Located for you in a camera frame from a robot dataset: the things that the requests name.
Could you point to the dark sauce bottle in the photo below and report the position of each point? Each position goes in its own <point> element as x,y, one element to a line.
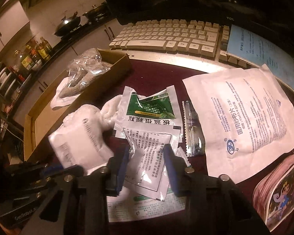
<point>35,57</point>

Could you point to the green white medicine sachet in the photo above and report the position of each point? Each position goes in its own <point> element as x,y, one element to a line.
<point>161,108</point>

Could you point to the black cooking pot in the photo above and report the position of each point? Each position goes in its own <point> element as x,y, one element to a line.
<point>96,12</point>

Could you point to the beige computer keyboard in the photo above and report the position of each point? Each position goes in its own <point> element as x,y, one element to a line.
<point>196,38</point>

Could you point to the large oil bottle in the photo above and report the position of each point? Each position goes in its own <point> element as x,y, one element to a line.
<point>23,63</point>

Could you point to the small white gauze packet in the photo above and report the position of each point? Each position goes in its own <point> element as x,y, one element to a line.
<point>81,143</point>

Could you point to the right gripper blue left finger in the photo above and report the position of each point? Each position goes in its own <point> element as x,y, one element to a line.
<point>120,167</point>

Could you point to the white kitchen cabinets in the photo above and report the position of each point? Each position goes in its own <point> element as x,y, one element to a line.
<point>92,34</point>

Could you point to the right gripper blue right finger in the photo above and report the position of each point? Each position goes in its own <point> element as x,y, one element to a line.
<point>173,165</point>

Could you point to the black wok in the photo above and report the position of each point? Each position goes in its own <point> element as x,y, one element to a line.
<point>67,25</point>

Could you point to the large white gauze packet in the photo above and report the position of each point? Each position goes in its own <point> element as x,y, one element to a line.
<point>246,118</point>

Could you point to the white green leaflet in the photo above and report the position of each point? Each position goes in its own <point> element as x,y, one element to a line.
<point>131,206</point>

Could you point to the amber oil bottle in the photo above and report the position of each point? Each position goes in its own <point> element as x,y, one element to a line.
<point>47,46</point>

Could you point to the pink cartoon pouch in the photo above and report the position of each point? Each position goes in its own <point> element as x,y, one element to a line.
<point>273,196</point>

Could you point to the dish rack with plates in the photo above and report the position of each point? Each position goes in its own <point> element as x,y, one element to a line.
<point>8,82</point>

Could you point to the yellow label bottle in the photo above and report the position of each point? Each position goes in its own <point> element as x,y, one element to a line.
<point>43,53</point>

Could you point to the white printed medicine sachet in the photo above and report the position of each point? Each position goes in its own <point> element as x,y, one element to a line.
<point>146,172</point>

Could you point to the bagged grey towel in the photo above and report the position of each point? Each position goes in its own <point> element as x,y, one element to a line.
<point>82,71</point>

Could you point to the clear wet wipe packet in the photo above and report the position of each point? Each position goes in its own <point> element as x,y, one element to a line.
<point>194,138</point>

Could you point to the blue paper sheet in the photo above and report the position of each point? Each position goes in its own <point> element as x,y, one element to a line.
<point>256,51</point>

